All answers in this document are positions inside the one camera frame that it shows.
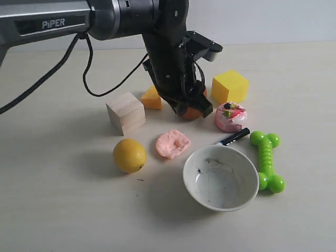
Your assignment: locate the green bone dog toy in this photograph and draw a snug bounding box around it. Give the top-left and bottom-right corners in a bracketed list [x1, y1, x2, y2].
[249, 131, 285, 194]

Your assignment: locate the pink slime blob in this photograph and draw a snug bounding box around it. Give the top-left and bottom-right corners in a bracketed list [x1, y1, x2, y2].
[155, 130, 191, 160]

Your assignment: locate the pink toy strawberry cake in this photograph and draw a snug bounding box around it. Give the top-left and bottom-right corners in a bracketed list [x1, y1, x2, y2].
[214, 101, 247, 133]

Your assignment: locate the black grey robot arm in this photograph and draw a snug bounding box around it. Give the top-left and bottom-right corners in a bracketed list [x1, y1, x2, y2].
[1, 1, 213, 117]

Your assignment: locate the orange sponge wedge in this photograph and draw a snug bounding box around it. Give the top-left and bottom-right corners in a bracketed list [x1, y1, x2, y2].
[141, 85, 163, 110]

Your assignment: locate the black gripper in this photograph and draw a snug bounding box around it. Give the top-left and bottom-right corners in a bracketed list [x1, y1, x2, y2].
[142, 31, 213, 118]

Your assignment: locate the black blue marker pen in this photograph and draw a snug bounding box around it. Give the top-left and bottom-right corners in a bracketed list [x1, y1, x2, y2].
[216, 128, 250, 146]

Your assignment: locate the black cable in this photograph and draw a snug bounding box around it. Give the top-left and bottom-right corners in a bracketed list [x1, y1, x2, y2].
[0, 33, 149, 115]

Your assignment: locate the yellow sponge cube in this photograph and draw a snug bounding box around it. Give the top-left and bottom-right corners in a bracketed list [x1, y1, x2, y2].
[211, 70, 249, 104]

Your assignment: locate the white ceramic bowl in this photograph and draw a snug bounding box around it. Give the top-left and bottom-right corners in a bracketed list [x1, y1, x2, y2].
[182, 144, 259, 212]

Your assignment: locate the light wooden cube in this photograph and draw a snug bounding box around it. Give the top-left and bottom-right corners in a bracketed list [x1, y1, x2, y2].
[106, 92, 146, 136]

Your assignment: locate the brown wooden cup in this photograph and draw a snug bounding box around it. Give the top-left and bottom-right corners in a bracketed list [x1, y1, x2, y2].
[182, 80, 207, 121]

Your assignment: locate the yellow lemon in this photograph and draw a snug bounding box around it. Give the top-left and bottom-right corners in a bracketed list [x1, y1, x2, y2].
[113, 139, 147, 173]

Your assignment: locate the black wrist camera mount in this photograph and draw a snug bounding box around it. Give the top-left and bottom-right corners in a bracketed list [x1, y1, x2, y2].
[180, 31, 223, 62]

